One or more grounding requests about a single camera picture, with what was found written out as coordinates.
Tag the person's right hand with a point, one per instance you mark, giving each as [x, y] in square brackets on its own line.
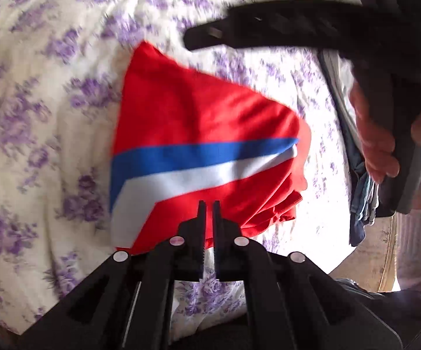
[376, 146]

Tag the blue striped cloth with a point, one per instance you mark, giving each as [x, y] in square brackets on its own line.
[363, 204]

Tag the purple floral bed sheet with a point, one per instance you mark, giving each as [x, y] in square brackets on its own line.
[32, 80]

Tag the grey cloth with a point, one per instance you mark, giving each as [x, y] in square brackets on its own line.
[341, 91]

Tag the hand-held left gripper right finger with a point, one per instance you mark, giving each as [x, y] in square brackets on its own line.
[218, 233]

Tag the red blue white pants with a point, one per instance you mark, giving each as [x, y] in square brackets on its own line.
[195, 116]

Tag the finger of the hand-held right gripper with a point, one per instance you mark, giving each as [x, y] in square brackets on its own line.
[268, 25]

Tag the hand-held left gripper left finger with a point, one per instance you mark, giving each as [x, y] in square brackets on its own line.
[199, 233]

